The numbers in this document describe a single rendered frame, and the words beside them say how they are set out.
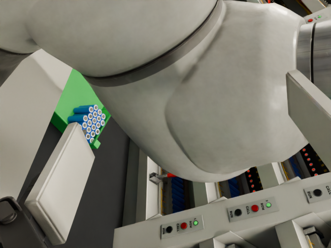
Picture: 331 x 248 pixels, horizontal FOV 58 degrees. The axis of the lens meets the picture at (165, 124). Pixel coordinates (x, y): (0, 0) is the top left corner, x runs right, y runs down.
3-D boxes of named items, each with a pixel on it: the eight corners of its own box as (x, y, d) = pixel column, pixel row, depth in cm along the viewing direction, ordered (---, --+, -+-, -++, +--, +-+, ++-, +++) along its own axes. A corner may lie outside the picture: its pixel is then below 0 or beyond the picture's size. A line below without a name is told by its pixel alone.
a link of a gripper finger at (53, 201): (66, 244, 14) (51, 247, 14) (95, 157, 20) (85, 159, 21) (37, 201, 13) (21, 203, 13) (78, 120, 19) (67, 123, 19)
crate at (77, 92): (78, 148, 86) (97, 149, 82) (27, 100, 74) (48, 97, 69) (121, 78, 103) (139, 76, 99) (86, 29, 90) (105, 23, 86)
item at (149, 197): (135, 226, 89) (169, 208, 83) (142, 98, 133) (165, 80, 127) (179, 246, 99) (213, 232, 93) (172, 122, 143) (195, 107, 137)
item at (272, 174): (263, 192, 78) (314, 169, 72) (225, 65, 122) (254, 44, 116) (298, 220, 89) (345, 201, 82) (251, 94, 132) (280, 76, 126)
